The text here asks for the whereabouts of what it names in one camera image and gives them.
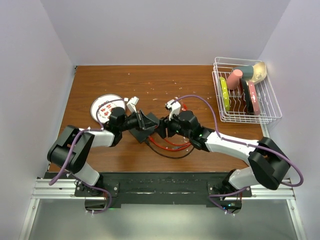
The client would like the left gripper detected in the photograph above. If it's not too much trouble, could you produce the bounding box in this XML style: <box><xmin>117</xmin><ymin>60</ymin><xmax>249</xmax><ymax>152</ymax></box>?
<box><xmin>119</xmin><ymin>109</ymin><xmax>157</xmax><ymax>133</ymax></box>

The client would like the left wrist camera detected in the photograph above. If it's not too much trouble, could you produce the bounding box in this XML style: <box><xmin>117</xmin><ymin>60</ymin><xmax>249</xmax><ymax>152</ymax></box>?
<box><xmin>124</xmin><ymin>96</ymin><xmax>139</xmax><ymax>113</ymax></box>

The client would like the pink plate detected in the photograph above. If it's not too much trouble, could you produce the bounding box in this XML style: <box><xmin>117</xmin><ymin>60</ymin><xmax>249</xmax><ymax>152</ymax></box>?
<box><xmin>248</xmin><ymin>81</ymin><xmax>261</xmax><ymax>116</ymax></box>

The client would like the dark green cup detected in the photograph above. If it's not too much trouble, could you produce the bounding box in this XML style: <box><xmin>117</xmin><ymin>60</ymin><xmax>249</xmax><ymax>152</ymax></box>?
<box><xmin>233</xmin><ymin>65</ymin><xmax>254</xmax><ymax>80</ymax></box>

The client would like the white wire dish rack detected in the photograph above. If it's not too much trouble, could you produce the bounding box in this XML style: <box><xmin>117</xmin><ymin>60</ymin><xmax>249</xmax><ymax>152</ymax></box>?
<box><xmin>212</xmin><ymin>56</ymin><xmax>282</xmax><ymax>124</ymax></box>

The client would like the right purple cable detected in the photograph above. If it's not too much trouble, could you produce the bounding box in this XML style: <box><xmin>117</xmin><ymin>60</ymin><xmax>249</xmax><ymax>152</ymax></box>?
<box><xmin>171</xmin><ymin>94</ymin><xmax>305</xmax><ymax>217</ymax></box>

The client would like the purple cable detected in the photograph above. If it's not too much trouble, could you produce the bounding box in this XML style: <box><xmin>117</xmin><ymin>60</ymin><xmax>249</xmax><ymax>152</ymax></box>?
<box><xmin>48</xmin><ymin>98</ymin><xmax>126</xmax><ymax>215</ymax></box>
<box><xmin>171</xmin><ymin>94</ymin><xmax>305</xmax><ymax>217</ymax></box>

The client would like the pink cup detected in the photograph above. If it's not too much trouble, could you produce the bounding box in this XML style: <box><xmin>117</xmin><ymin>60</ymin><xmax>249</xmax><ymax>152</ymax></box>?
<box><xmin>226</xmin><ymin>69</ymin><xmax>243</xmax><ymax>91</ymax></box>

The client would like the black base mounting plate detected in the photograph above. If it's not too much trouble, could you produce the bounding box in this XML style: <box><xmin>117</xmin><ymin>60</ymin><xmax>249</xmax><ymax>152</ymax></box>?
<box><xmin>74</xmin><ymin>172</ymin><xmax>252</xmax><ymax>214</ymax></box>

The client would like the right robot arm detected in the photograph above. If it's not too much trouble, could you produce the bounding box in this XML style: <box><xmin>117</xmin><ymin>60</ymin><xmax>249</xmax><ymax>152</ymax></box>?
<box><xmin>155</xmin><ymin>110</ymin><xmax>290</xmax><ymax>197</ymax></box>

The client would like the white round patterned plate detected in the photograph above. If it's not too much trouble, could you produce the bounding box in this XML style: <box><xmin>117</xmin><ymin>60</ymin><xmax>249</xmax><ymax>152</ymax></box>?
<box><xmin>90</xmin><ymin>94</ymin><xmax>126</xmax><ymax>124</ymax></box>

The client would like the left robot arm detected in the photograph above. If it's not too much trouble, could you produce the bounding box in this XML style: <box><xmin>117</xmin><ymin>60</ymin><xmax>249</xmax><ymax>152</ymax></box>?
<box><xmin>47</xmin><ymin>107</ymin><xmax>160</xmax><ymax>196</ymax></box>

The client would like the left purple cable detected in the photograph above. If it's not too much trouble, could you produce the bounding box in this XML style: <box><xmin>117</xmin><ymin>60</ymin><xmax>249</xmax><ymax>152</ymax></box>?
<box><xmin>48</xmin><ymin>98</ymin><xmax>126</xmax><ymax>215</ymax></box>

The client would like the black network switch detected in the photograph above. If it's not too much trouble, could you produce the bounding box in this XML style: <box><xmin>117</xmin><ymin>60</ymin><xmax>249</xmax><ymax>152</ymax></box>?
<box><xmin>129</xmin><ymin>112</ymin><xmax>159</xmax><ymax>144</ymax></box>

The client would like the yellow-green plate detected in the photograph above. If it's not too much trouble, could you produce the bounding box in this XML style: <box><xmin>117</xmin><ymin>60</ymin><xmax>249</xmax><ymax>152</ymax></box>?
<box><xmin>219</xmin><ymin>76</ymin><xmax>230</xmax><ymax>112</ymax></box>

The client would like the aluminium frame rail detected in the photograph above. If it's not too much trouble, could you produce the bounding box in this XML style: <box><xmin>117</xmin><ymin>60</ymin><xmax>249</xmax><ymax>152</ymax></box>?
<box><xmin>32</xmin><ymin>174</ymin><xmax>307</xmax><ymax>240</ymax></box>

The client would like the black cable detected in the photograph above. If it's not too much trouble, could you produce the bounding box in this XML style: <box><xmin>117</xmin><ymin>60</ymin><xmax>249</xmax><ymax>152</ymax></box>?
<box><xmin>144</xmin><ymin>141</ymin><xmax>196</xmax><ymax>160</ymax></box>

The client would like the beige bowl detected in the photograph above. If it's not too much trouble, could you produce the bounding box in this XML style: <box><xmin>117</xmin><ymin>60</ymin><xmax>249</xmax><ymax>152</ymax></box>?
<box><xmin>251</xmin><ymin>61</ymin><xmax>267</xmax><ymax>85</ymax></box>

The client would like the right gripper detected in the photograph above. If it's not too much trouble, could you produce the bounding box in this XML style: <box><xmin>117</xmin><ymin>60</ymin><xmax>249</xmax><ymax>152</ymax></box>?
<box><xmin>154</xmin><ymin>110</ymin><xmax>192</xmax><ymax>140</ymax></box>

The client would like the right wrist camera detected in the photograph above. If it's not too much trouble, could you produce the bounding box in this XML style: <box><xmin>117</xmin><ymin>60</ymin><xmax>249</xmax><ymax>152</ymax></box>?
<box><xmin>165</xmin><ymin>99</ymin><xmax>181</xmax><ymax>121</ymax></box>

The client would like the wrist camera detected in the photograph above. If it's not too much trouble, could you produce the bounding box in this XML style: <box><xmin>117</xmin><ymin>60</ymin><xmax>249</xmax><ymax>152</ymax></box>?
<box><xmin>124</xmin><ymin>96</ymin><xmax>139</xmax><ymax>113</ymax></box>
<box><xmin>165</xmin><ymin>99</ymin><xmax>181</xmax><ymax>121</ymax></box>

